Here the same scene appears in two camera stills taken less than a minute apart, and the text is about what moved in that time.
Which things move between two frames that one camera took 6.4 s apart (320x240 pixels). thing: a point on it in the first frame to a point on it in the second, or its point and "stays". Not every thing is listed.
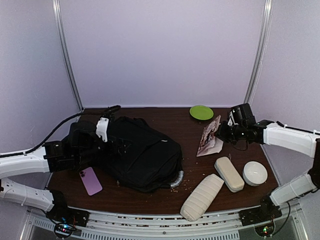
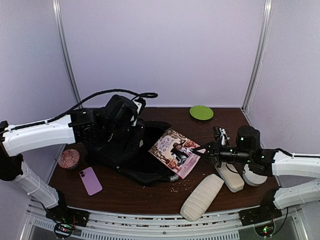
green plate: x=201 y=112 stays
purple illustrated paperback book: x=209 y=143 to x=173 y=151
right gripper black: x=220 y=132 to x=214 y=150
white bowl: x=254 y=173 stays
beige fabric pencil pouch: x=197 y=204 stays
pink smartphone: x=90 y=181 stays
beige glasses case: x=231 y=176 stays
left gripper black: x=120 y=153 to x=135 y=138
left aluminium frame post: x=56 y=4 stays
